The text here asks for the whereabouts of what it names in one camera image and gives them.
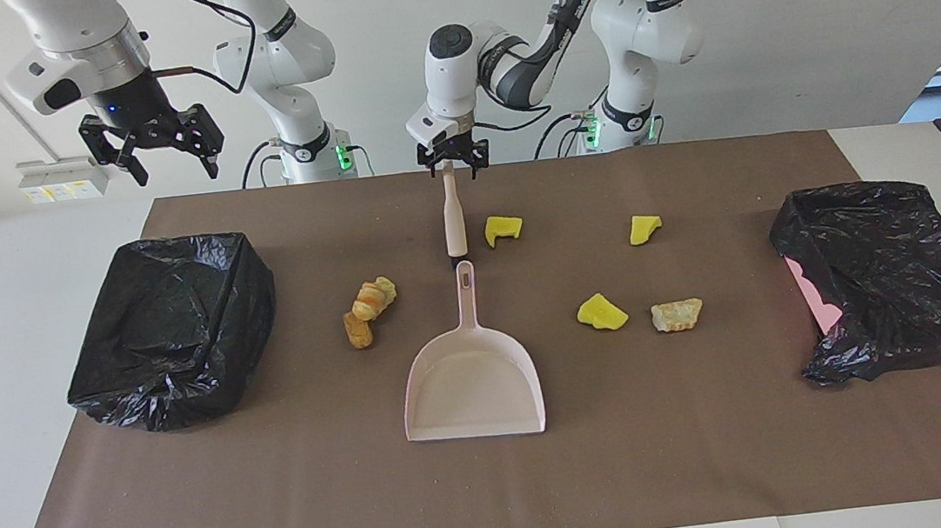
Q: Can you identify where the orange striped toy croissant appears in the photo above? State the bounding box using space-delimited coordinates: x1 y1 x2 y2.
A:
350 280 390 324

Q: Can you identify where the left black bag bin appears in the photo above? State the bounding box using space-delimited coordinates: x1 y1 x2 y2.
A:
764 172 941 391

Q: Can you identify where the beige striped toy bread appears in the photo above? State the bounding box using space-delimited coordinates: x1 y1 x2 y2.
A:
651 297 706 334

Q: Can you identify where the brown table mat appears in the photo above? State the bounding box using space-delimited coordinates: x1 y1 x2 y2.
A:
0 117 941 528

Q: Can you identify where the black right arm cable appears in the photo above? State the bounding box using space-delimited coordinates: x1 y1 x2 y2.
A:
143 0 263 103

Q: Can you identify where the black bag lined trash bin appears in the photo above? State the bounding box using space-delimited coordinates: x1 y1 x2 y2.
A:
52 226 289 441

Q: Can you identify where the white wall socket box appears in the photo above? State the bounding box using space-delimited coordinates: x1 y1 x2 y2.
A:
16 154 111 205

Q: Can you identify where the brown toy bread chunk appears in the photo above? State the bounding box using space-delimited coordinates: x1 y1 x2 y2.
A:
342 310 376 351

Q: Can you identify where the beige plastic dustpan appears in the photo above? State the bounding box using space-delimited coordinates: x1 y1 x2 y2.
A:
388 253 549 447

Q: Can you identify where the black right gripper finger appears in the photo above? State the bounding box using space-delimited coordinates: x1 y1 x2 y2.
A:
77 110 150 193
176 103 229 183

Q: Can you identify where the notched yellow sponge piece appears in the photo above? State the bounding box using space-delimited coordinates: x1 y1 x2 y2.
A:
484 213 525 249

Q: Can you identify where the beige hand brush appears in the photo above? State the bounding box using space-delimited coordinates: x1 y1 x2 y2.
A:
437 158 471 260

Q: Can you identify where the black base cable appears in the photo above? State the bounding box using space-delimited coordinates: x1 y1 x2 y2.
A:
529 90 599 160
237 139 288 190

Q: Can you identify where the pink plastic bin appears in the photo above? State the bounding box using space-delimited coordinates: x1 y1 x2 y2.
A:
784 250 846 339

